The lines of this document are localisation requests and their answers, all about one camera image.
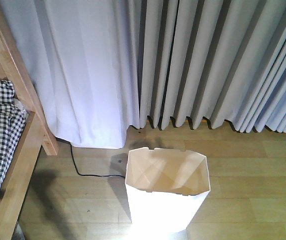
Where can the white plastic trash bin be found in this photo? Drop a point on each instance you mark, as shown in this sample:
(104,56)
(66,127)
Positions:
(165,187)

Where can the wooden bed frame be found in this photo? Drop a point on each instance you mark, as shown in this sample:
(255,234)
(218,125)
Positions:
(23,131)

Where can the light grey curtain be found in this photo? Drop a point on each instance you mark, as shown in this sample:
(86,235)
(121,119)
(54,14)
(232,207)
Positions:
(101,66)

